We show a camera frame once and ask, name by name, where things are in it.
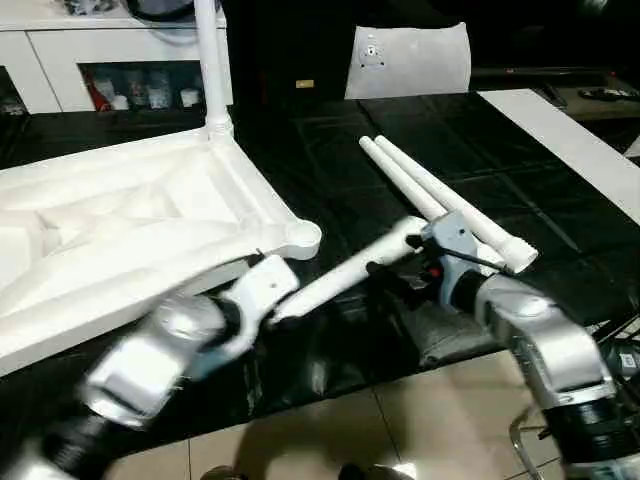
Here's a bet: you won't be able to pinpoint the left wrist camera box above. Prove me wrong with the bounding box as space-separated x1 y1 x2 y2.
222 254 302 343

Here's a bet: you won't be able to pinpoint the dark round object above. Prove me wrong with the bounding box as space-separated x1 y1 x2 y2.
128 0 201 23

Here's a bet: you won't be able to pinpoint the grey left robot foot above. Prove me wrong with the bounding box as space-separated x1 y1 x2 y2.
200 465 249 480

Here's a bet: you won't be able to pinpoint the black work mat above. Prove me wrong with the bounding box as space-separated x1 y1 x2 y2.
0 90 640 461

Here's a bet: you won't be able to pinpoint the white plastic table leg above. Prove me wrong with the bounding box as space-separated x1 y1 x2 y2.
192 0 235 141
268 215 431 324
374 135 540 275
358 136 449 223

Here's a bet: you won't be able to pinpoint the flat white board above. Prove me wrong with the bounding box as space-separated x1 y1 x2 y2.
478 88 640 223

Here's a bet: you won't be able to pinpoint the white plastic bag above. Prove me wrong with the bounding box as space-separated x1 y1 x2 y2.
344 22 473 101

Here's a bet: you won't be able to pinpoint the grey right robot foot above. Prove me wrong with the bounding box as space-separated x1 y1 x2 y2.
338 462 416 480

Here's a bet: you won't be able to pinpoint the white plastic table top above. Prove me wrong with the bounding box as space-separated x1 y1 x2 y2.
0 128 324 379

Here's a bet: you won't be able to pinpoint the black floor cables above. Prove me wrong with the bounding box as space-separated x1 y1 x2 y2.
590 315 640 381

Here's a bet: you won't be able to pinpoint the grey robot foot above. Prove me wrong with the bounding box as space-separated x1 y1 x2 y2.
338 462 416 480
200 465 249 480

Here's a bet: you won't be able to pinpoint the white cabinet with glass doors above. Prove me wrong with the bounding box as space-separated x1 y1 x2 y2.
0 0 233 114

